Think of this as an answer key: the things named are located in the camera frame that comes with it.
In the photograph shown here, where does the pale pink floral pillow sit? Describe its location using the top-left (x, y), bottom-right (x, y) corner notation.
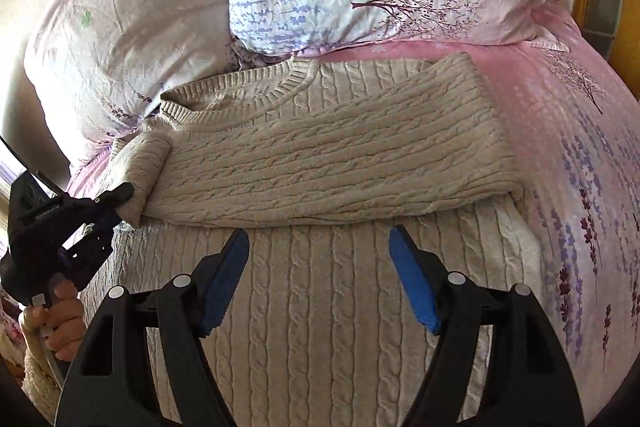
top-left (24, 0), bottom-right (238, 165)

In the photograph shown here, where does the beige fleece sleeve forearm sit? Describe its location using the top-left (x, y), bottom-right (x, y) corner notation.
top-left (20, 307), bottom-right (64, 425)

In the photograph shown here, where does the left hand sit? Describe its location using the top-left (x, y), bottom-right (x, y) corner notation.
top-left (20, 280), bottom-right (86, 367)

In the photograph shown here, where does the pink floral bed sheet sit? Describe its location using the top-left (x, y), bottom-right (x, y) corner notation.
top-left (73, 2), bottom-right (639, 419)

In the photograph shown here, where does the beige cable knit sweater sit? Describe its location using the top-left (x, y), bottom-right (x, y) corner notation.
top-left (82, 53), bottom-right (542, 426)

